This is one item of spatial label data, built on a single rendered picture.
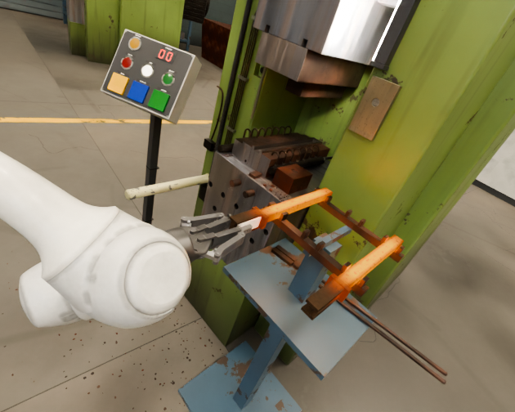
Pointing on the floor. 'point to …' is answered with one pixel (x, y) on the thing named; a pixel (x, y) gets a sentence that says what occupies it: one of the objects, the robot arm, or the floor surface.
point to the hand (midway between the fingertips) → (245, 222)
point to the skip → (215, 41)
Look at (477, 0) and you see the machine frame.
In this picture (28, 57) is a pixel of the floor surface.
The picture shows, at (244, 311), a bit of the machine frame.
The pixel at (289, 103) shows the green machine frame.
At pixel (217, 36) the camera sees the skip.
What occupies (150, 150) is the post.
